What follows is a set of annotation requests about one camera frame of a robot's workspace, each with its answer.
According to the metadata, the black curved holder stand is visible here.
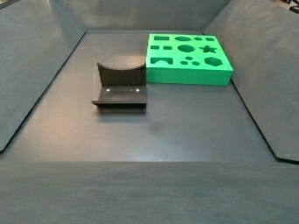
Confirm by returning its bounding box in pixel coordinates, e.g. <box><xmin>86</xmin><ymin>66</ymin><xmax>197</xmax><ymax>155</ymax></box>
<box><xmin>92</xmin><ymin>63</ymin><xmax>147</xmax><ymax>107</ymax></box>

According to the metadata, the green shape sorter box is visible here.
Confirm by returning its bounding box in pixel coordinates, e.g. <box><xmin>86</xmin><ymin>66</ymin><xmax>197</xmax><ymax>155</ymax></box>
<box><xmin>146</xmin><ymin>34</ymin><xmax>234</xmax><ymax>86</ymax></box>

